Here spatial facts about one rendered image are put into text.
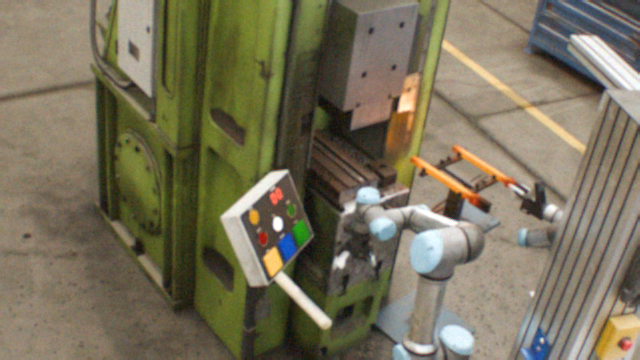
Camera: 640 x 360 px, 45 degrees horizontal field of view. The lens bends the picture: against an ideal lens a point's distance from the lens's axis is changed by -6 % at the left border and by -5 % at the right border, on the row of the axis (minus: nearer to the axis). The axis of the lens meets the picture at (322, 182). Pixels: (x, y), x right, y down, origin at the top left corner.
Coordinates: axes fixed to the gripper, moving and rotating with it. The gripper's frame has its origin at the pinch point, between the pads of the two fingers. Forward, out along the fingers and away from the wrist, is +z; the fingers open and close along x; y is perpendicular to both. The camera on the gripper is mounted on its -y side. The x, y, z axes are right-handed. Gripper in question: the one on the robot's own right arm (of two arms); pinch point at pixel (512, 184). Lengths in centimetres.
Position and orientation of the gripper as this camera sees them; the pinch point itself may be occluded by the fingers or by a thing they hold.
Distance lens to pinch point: 362.3
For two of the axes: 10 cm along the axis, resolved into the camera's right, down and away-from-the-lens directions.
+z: -6.7, -4.9, 5.6
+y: -1.2, 8.1, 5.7
